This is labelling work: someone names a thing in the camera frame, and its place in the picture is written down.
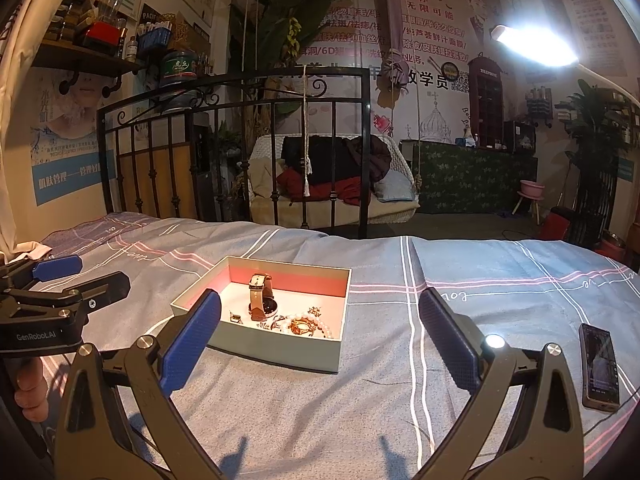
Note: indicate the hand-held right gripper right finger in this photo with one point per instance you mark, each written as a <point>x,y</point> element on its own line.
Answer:
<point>447,340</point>

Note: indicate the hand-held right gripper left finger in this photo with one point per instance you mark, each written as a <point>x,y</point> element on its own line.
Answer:
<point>192,345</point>

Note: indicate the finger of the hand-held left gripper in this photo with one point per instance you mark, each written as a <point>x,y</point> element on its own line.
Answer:
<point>100,287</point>
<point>56,267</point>

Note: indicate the pink-lined jewelry box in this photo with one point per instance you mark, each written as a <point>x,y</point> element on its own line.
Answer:
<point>300,355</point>

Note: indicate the gold ornament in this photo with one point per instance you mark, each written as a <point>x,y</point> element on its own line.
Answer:
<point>314,311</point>

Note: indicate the person's left hand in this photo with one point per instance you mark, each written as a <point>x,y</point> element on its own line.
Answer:
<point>31,390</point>

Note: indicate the grey checked bedsheet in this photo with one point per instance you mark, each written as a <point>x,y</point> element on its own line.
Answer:
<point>375,410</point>

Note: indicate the white hanging swing chair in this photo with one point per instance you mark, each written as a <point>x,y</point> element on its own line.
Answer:
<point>390,207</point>

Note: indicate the black smartphone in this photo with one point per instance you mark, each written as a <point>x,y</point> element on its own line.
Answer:
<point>600,365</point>

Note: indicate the red box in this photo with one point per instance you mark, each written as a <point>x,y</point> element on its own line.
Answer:
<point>555,225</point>

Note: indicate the white cloth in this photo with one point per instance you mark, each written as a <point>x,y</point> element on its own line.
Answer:
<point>20,110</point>

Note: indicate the green patterned counter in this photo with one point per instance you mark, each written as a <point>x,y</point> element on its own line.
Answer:
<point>475,175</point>

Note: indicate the pink stool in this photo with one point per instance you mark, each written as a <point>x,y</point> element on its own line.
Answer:
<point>531,190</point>

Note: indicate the green label water jug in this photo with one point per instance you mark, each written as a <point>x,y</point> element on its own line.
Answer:
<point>177,72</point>

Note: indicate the dark telephone booth cabinet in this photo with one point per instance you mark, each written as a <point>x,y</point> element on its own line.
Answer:
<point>487,100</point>

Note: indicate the row of shelf bottles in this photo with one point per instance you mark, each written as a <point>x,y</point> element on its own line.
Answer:
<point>65,20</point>

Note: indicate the blue basket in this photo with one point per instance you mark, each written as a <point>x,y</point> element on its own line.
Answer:
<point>155,36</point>

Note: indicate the red base blender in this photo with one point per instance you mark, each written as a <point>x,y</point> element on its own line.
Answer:
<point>107,17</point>

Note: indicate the green potted plant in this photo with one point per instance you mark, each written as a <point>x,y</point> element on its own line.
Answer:
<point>595,110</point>

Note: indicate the closed purple hanging umbrella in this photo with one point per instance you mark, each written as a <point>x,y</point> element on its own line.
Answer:
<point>395,45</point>

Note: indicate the bright lamp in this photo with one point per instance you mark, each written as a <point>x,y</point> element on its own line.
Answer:
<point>530,42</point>

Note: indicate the banana leaf plant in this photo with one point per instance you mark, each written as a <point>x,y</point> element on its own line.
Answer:
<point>285,25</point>

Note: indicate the face print wall poster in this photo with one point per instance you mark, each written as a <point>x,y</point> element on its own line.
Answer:
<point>70,130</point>

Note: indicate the black metal bed frame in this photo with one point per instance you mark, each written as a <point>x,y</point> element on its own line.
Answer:
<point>365,160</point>

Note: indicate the wooden wall shelf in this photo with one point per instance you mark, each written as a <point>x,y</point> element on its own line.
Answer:
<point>85,56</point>

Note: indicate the wall bottle rack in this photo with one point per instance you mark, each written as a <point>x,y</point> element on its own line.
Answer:
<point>539,105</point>

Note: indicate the large printed wall banner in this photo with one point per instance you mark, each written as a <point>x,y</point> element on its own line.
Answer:
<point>440,25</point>

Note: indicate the light wall poster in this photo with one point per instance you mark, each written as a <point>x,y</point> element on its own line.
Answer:
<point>590,25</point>

